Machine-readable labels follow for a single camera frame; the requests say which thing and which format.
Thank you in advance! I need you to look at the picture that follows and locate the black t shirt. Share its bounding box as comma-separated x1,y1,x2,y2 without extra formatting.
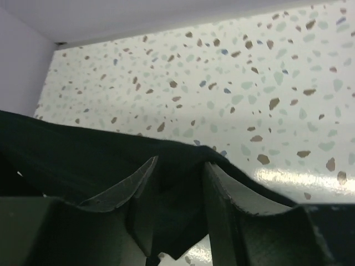
1,111,295,259

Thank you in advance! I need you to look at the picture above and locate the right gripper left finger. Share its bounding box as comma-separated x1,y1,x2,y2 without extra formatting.
1,157,158,265

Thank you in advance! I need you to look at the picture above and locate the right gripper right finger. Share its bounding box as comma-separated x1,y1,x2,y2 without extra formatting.
204,163,337,265

